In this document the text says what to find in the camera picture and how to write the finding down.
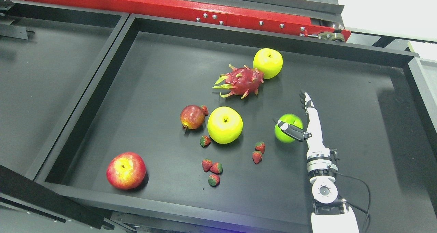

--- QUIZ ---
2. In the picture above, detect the strawberry right upper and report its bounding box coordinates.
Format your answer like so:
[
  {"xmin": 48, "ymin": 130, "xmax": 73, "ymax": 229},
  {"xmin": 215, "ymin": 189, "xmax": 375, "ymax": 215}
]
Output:
[{"xmin": 255, "ymin": 141, "xmax": 266, "ymax": 154}]

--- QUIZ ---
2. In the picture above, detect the strawberry right lower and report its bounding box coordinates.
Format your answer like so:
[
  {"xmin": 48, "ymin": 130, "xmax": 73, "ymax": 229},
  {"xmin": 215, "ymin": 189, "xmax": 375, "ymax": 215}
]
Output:
[{"xmin": 252, "ymin": 150, "xmax": 263, "ymax": 164}]

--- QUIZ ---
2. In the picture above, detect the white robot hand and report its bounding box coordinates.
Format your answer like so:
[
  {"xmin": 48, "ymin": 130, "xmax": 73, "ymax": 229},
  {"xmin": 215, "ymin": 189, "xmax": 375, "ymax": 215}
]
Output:
[{"xmin": 273, "ymin": 90, "xmax": 330, "ymax": 158}]

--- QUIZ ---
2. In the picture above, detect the strawberry front bottom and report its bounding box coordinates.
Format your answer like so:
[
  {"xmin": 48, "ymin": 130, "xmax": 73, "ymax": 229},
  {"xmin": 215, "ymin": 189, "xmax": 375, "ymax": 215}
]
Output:
[{"xmin": 208, "ymin": 174, "xmax": 220, "ymax": 187}]

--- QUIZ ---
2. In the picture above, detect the green apple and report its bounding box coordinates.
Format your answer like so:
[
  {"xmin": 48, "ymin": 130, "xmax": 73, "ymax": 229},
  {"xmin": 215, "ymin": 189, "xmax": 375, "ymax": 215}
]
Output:
[{"xmin": 274, "ymin": 113, "xmax": 304, "ymax": 144}]

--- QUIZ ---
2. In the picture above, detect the strawberry beside pomegranate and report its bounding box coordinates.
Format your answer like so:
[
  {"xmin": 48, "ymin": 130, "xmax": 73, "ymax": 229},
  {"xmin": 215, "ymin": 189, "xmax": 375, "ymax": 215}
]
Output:
[{"xmin": 199, "ymin": 105, "xmax": 209, "ymax": 116}]

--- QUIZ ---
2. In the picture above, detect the strawberry front left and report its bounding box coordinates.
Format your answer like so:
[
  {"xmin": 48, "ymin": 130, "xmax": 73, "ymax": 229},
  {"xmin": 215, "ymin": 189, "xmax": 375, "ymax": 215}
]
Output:
[{"xmin": 201, "ymin": 158, "xmax": 213, "ymax": 172}]

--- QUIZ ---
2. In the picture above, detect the pink dragon fruit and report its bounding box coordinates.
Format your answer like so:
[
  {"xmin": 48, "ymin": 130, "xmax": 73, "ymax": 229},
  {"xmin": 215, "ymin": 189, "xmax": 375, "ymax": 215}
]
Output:
[{"xmin": 212, "ymin": 64, "xmax": 264, "ymax": 99}]

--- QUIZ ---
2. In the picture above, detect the red metal beam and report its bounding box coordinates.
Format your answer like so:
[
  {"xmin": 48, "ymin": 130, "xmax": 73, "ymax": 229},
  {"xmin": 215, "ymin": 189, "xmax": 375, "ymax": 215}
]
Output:
[{"xmin": 0, "ymin": 0, "xmax": 351, "ymax": 42}]

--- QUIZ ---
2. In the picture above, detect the yellow apple far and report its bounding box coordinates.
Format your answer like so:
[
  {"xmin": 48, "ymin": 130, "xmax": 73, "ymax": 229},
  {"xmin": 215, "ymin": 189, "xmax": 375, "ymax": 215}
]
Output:
[{"xmin": 253, "ymin": 48, "xmax": 283, "ymax": 79}]

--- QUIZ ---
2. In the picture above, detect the yellow apple near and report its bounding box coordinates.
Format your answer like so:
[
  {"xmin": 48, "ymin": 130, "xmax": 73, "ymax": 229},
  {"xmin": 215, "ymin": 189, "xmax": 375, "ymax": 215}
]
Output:
[{"xmin": 207, "ymin": 106, "xmax": 243, "ymax": 144}]

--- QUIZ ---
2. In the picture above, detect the red apple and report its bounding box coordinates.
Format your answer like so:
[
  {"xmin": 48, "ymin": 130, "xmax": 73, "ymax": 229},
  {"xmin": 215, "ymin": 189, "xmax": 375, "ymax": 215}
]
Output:
[{"xmin": 106, "ymin": 152, "xmax": 147, "ymax": 190}]

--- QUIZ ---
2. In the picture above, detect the yellow apple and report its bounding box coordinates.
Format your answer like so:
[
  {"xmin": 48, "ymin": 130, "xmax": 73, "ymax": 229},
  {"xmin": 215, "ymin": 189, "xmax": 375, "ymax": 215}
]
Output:
[
  {"xmin": 253, "ymin": 48, "xmax": 283, "ymax": 79},
  {"xmin": 207, "ymin": 106, "xmax": 243, "ymax": 144}
]

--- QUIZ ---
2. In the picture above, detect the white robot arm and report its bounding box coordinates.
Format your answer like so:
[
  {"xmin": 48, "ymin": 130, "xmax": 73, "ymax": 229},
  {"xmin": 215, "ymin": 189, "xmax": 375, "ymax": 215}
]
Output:
[{"xmin": 275, "ymin": 92, "xmax": 359, "ymax": 233}]

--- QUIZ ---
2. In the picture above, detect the strawberry front middle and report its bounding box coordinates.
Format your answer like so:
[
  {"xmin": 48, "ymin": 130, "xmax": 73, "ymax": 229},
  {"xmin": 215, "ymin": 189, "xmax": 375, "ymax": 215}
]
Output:
[{"xmin": 209, "ymin": 162, "xmax": 223, "ymax": 174}]

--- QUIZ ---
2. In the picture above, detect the red pomegranate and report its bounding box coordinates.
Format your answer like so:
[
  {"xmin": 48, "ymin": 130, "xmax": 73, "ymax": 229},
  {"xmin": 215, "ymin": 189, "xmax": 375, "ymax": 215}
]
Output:
[{"xmin": 180, "ymin": 105, "xmax": 206, "ymax": 129}]

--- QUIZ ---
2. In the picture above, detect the strawberry below pomegranate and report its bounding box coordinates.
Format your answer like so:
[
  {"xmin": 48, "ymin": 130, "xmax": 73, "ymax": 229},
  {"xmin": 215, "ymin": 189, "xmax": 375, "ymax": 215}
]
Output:
[{"xmin": 200, "ymin": 135, "xmax": 212, "ymax": 147}]

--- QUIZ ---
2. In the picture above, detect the black metal shelf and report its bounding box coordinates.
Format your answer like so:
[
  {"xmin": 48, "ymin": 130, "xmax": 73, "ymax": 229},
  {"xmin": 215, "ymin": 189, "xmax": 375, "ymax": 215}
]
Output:
[{"xmin": 1, "ymin": 0, "xmax": 436, "ymax": 233}]

